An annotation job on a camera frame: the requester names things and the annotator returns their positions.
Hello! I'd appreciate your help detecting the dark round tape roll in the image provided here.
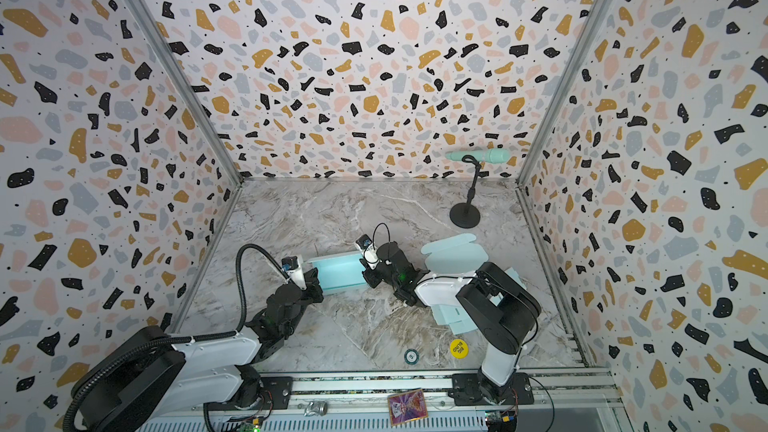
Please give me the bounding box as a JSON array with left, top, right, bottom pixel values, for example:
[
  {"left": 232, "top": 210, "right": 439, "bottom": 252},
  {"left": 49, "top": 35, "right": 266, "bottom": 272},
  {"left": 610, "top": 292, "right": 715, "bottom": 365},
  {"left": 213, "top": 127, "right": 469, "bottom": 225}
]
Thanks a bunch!
[{"left": 404, "top": 349, "right": 420, "bottom": 365}]

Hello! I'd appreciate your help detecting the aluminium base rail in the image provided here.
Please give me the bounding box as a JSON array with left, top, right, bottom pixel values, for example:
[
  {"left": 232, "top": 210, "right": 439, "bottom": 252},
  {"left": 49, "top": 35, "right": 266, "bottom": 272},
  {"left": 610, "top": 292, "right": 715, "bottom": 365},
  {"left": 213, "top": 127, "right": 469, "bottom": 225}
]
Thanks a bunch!
[{"left": 142, "top": 368, "right": 633, "bottom": 431}]

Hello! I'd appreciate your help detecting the aluminium corner post left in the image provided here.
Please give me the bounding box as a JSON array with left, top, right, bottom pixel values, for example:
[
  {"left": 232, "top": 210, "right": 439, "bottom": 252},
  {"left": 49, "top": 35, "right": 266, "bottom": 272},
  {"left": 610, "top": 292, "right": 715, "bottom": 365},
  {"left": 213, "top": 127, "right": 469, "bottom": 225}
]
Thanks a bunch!
[{"left": 124, "top": 0, "right": 243, "bottom": 187}]

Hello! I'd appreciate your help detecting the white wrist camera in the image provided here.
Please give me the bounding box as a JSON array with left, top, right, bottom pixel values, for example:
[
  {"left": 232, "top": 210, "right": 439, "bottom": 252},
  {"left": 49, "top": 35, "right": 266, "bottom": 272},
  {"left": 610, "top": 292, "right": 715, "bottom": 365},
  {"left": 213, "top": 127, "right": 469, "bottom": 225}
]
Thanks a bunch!
[
  {"left": 355, "top": 234, "right": 380, "bottom": 270},
  {"left": 281, "top": 256, "right": 306, "bottom": 290}
]

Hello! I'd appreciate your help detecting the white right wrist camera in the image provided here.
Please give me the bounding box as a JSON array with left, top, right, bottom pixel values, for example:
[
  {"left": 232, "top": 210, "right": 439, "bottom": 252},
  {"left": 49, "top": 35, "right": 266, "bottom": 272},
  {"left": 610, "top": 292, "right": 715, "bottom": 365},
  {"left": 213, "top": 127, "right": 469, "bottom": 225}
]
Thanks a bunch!
[{"left": 355, "top": 234, "right": 380, "bottom": 270}]

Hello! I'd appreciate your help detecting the black corrugated left cable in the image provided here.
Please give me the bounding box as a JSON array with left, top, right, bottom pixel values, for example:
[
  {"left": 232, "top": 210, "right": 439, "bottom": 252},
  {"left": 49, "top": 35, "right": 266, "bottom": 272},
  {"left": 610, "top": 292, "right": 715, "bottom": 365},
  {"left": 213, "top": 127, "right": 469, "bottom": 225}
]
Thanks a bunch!
[{"left": 62, "top": 243, "right": 292, "bottom": 432}]

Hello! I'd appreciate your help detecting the mint paper box sheet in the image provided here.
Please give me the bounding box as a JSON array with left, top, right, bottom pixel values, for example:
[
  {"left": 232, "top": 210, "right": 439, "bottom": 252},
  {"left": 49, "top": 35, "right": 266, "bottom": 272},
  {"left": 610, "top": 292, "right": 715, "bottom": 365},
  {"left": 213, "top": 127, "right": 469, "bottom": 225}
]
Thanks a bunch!
[{"left": 308, "top": 252, "right": 367, "bottom": 295}]

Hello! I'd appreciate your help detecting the aluminium corner post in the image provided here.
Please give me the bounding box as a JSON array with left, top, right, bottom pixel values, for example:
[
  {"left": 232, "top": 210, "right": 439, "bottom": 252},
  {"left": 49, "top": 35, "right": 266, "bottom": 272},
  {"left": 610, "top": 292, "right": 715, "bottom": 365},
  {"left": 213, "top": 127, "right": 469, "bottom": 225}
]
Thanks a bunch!
[
  {"left": 124, "top": 0, "right": 243, "bottom": 187},
  {"left": 516, "top": 0, "right": 613, "bottom": 187}
]

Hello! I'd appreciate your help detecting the black round-base stand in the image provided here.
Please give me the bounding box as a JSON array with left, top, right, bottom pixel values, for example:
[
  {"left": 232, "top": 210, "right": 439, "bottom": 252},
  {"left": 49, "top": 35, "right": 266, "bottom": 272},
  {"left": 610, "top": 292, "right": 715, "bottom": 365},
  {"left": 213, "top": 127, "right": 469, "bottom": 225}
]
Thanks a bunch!
[{"left": 449, "top": 154, "right": 482, "bottom": 229}]

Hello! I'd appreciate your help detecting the purple snack packet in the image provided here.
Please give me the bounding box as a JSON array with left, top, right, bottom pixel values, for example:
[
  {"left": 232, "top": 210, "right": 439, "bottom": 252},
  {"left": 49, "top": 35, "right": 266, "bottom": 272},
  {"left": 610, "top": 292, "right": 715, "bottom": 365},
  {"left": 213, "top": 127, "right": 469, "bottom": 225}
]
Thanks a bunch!
[{"left": 387, "top": 389, "right": 428, "bottom": 426}]

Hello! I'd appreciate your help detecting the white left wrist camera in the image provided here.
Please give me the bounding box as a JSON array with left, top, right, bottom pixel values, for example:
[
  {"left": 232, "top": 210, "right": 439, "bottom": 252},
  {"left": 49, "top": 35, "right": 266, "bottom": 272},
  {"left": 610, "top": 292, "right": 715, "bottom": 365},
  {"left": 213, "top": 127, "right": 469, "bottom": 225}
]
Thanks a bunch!
[{"left": 281, "top": 256, "right": 306, "bottom": 290}]

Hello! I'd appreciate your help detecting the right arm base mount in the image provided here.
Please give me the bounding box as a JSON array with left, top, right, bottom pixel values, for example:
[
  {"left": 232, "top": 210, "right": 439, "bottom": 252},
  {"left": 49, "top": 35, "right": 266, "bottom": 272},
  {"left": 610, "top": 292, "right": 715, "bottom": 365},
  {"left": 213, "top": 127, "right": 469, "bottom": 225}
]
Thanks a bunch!
[{"left": 447, "top": 371, "right": 534, "bottom": 407}]

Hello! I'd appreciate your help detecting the yellow round sticker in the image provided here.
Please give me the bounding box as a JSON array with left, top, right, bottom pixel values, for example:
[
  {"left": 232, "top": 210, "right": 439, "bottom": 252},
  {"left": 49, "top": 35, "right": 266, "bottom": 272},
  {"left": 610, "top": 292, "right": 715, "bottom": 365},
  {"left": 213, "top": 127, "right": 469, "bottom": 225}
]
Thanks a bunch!
[{"left": 449, "top": 338, "right": 469, "bottom": 360}]

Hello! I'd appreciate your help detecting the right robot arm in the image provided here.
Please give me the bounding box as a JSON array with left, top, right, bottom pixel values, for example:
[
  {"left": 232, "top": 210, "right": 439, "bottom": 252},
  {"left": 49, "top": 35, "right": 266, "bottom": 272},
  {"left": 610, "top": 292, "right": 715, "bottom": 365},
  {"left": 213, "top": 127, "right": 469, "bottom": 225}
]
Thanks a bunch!
[{"left": 355, "top": 235, "right": 541, "bottom": 405}]

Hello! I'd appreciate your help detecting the aluminium corner post right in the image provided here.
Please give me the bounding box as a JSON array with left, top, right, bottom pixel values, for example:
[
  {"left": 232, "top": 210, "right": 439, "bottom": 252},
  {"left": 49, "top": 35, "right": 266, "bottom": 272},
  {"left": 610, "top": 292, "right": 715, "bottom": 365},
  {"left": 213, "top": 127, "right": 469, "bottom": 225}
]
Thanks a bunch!
[{"left": 516, "top": 0, "right": 613, "bottom": 187}]

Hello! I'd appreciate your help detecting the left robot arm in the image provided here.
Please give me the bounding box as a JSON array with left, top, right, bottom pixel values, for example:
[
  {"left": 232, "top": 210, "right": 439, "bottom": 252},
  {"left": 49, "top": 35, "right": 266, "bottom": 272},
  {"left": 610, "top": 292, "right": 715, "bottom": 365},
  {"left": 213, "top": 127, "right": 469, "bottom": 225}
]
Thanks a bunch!
[{"left": 63, "top": 269, "right": 323, "bottom": 431}]

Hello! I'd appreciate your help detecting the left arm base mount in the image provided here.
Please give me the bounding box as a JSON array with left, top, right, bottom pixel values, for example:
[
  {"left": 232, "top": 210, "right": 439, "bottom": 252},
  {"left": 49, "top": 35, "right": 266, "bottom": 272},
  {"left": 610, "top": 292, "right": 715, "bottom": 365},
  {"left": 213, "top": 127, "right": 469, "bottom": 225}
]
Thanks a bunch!
[{"left": 209, "top": 366, "right": 294, "bottom": 415}]

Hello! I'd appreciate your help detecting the mint flat box sheets stack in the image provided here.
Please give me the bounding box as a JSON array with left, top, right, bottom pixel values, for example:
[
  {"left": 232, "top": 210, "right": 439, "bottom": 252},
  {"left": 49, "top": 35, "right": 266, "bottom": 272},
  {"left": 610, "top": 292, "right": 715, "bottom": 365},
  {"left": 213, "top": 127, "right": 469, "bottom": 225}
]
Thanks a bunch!
[{"left": 414, "top": 233, "right": 489, "bottom": 335}]

